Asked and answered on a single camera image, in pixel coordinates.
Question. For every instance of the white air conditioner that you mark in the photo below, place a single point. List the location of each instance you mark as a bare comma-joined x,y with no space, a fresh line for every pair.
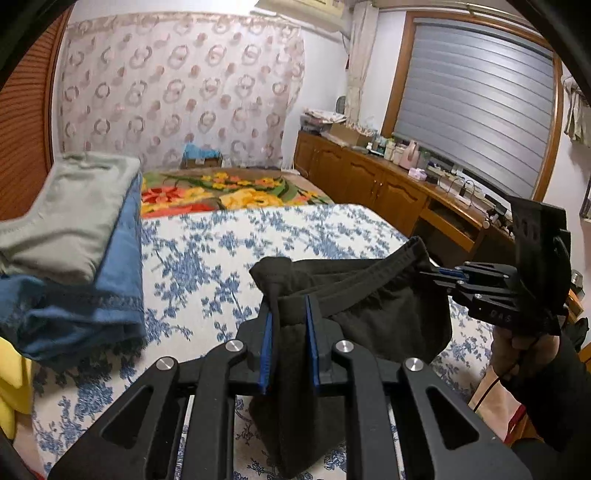
300,7

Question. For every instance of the wooden louvered door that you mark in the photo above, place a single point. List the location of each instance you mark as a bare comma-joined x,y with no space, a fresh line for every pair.
25,138

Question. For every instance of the wooden cabinet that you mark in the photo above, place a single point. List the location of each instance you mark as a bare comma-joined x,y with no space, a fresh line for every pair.
360,180

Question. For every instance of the grey window blind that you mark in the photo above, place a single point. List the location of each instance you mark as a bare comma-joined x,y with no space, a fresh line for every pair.
475,101

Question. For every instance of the colourful flower blanket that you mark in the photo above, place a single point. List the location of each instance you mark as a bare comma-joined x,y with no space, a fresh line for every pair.
231,191

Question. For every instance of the stack of papers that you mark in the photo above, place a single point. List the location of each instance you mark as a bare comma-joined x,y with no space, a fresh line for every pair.
323,117

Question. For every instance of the row of small bottles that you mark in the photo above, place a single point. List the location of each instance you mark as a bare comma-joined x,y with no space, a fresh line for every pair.
385,148

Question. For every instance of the pink bottle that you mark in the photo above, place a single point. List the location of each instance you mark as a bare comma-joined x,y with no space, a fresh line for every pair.
410,154

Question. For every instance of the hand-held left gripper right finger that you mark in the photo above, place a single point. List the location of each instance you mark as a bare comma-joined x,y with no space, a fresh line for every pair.
313,346

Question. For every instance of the beige lace curtain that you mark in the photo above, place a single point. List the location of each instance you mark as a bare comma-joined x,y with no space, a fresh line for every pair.
360,60

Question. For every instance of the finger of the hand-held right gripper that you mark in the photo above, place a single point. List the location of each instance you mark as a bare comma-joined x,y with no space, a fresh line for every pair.
489,272
461,287

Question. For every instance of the blue floral bed sheet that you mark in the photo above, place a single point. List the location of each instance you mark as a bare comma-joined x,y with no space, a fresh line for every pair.
207,258

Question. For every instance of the cardboard box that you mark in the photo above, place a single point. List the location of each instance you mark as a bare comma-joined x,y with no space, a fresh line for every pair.
348,134

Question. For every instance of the folded blue jeans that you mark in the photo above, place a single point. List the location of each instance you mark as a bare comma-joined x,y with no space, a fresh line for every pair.
92,318

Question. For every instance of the small pink box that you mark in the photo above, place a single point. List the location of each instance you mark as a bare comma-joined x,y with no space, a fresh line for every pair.
418,173

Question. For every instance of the folded grey-green pants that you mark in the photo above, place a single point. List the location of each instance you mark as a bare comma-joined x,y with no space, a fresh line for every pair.
69,217

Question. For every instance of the yellow cloth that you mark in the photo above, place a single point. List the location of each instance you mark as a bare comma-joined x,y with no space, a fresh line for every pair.
14,383

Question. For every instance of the person's right hand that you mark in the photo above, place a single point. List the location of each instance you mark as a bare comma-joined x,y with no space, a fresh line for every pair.
526,350

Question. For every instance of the beige hanging garment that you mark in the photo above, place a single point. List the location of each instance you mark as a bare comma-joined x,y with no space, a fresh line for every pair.
577,110

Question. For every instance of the black pants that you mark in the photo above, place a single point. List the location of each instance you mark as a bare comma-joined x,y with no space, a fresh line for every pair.
369,314

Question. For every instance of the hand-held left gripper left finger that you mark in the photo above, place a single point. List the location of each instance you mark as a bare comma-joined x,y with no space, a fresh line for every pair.
267,355

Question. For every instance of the blue plastic bag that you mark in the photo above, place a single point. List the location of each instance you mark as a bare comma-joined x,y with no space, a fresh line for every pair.
201,152

